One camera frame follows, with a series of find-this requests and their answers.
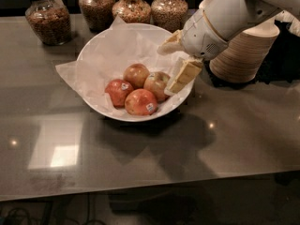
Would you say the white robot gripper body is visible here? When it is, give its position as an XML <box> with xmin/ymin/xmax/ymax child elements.
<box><xmin>181</xmin><ymin>9</ymin><xmax>228</xmax><ymax>60</ymax></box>

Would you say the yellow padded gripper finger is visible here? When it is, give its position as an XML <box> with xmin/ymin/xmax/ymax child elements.
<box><xmin>164</xmin><ymin>57</ymin><xmax>203</xmax><ymax>96</ymax></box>
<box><xmin>157</xmin><ymin>30</ymin><xmax>183</xmax><ymax>55</ymax></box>

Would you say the red-green apple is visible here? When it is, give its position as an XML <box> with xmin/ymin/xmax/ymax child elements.
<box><xmin>143</xmin><ymin>71</ymin><xmax>170</xmax><ymax>102</ymax></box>

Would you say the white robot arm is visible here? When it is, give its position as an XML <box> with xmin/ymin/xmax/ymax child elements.
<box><xmin>157</xmin><ymin>0</ymin><xmax>300</xmax><ymax>96</ymax></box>

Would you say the back red apple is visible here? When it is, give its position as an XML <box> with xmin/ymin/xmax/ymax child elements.
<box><xmin>123</xmin><ymin>64</ymin><xmax>150</xmax><ymax>89</ymax></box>

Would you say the red apple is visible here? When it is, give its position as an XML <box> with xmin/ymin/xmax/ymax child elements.
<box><xmin>105</xmin><ymin>79</ymin><xmax>134</xmax><ymax>108</ymax></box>
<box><xmin>125</xmin><ymin>89</ymin><xmax>158</xmax><ymax>116</ymax></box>
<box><xmin>123</xmin><ymin>64</ymin><xmax>150</xmax><ymax>89</ymax></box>

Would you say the front red apple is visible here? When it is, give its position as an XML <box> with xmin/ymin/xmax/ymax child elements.
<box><xmin>125</xmin><ymin>89</ymin><xmax>158</xmax><ymax>116</ymax></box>

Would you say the white bowl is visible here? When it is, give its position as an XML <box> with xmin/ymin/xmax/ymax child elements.
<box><xmin>75</xmin><ymin>22</ymin><xmax>197</xmax><ymax>123</ymax></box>

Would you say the left red apple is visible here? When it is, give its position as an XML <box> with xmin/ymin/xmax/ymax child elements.
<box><xmin>105</xmin><ymin>79</ymin><xmax>134</xmax><ymax>108</ymax></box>

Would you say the glass cereal jar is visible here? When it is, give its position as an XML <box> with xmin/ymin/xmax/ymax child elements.
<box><xmin>112</xmin><ymin>0</ymin><xmax>151</xmax><ymax>23</ymax></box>
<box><xmin>79</xmin><ymin>0</ymin><xmax>115</xmax><ymax>31</ymax></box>
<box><xmin>25</xmin><ymin>0</ymin><xmax>71</xmax><ymax>46</ymax></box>
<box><xmin>151</xmin><ymin>0</ymin><xmax>188</xmax><ymax>33</ymax></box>

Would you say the white paper liner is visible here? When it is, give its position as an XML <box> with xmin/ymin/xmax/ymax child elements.
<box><xmin>55</xmin><ymin>15</ymin><xmax>195</xmax><ymax>118</ymax></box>

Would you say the left glass cereal jar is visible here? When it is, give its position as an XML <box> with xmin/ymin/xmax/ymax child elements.
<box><xmin>25</xmin><ymin>0</ymin><xmax>71</xmax><ymax>46</ymax></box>

